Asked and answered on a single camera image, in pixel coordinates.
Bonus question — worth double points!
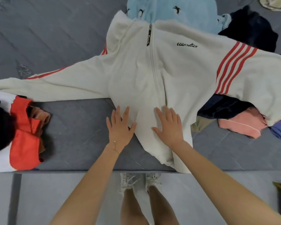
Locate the person's right white sneaker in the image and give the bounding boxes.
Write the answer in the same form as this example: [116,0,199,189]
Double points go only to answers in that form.
[145,173,162,193]

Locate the navy blue garment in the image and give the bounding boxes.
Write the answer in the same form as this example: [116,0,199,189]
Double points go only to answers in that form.
[197,94,256,120]

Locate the pink garment white piping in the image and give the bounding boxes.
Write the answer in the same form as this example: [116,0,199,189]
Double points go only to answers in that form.
[217,106,268,139]

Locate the cream garment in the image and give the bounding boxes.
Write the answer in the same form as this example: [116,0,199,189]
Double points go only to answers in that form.
[258,0,281,12]

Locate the folded white red black garment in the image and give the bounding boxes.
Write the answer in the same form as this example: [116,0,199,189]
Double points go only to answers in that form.
[0,90,44,173]

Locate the dark navy garment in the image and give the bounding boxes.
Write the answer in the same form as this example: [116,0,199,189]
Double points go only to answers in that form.
[218,5,279,53]

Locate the person's left white sneaker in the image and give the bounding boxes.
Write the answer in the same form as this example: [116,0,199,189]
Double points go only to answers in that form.
[119,173,141,195]

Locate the white zip jacket red stripes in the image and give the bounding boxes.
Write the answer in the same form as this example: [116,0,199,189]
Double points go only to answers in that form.
[0,10,281,174]

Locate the person's right hand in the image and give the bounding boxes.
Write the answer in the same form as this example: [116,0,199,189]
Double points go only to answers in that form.
[152,105,186,151]

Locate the light blue fleece garment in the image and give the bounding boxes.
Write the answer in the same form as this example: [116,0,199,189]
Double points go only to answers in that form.
[126,0,232,35]

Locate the person's leg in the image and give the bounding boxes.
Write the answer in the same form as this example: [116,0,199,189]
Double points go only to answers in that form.
[147,185,180,225]
[120,188,151,225]

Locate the khaki garment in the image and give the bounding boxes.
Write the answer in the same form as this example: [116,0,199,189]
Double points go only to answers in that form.
[190,116,216,133]

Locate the person's left forearm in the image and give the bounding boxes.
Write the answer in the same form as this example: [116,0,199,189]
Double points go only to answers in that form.
[49,145,123,225]

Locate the person's left leg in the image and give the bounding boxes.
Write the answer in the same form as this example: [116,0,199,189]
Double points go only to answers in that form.
[120,188,151,225]

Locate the thin gold bracelet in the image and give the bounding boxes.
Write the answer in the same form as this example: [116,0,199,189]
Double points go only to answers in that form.
[106,140,120,155]

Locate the person's left hand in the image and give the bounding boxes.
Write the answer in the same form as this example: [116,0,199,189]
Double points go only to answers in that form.
[106,105,137,152]

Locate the person's white sneaker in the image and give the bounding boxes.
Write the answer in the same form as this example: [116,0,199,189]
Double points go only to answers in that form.
[119,173,141,195]
[145,173,162,193]

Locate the person's right leg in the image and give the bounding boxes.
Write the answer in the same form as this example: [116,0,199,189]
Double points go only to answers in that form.
[147,185,180,225]

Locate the peach garment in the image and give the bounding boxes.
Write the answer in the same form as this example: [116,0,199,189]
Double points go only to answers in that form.
[29,106,51,138]

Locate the person's right forearm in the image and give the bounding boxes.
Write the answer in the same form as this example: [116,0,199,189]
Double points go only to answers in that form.
[171,140,281,225]

